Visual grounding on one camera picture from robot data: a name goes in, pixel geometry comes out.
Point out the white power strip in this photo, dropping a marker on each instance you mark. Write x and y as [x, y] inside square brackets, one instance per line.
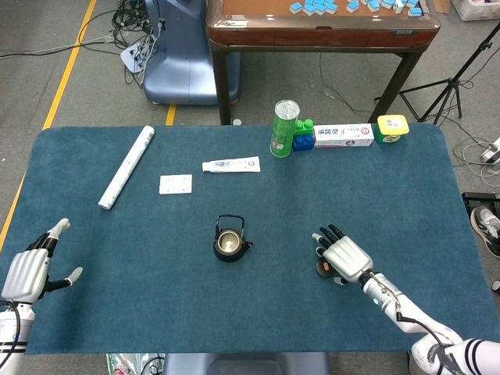
[133, 58]

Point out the black lid orange knob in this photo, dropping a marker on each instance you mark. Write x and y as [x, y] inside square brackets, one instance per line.
[324, 269]

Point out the grey white sneaker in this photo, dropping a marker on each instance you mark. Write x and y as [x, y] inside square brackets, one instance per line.
[486, 230]

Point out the blue felt table mat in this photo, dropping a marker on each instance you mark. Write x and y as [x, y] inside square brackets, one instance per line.
[273, 312]

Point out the green toy brick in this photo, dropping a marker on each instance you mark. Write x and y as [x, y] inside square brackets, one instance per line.
[305, 128]

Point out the blue toy brick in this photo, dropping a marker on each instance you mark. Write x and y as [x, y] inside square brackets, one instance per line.
[304, 143]

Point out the black cast iron teapot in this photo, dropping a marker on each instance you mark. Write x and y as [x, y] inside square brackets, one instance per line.
[230, 256]

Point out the blue-backed mahjong tile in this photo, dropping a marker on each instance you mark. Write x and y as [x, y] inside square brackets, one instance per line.
[296, 7]
[415, 11]

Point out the white power adapter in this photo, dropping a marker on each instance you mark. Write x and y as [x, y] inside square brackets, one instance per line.
[491, 153]

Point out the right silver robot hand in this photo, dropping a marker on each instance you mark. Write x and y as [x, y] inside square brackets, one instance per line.
[347, 256]

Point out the white paper roll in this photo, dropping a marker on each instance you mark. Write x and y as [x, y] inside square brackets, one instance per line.
[125, 170]

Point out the white toothpaste tube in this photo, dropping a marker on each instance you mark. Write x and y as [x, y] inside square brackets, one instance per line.
[230, 165]

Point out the white toothpaste box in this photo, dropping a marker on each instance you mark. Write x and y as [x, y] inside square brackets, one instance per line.
[343, 136]

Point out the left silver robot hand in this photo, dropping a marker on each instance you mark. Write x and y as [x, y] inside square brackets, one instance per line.
[25, 273]

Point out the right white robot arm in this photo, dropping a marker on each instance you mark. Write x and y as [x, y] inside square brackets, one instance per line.
[406, 312]

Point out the grey robot torso base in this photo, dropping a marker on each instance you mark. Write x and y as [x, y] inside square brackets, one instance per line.
[246, 365]

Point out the green cylindrical can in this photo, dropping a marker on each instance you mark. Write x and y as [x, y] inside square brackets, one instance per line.
[282, 133]

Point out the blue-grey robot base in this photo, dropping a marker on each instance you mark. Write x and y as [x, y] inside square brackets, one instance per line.
[183, 74]

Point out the brown mahjong table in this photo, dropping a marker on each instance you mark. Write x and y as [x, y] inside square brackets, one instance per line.
[324, 37]

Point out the white dotted mahjong tile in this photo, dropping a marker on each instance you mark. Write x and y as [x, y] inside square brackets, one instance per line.
[397, 4]

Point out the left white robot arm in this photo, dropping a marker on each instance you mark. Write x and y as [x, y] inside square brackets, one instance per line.
[11, 343]

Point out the green container yellow lid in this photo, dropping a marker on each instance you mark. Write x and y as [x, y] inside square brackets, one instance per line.
[392, 131]

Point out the white plastic block plate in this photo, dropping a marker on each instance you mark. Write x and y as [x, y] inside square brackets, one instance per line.
[176, 184]

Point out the black tripod stand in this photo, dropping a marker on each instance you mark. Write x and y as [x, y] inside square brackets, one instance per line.
[449, 90]

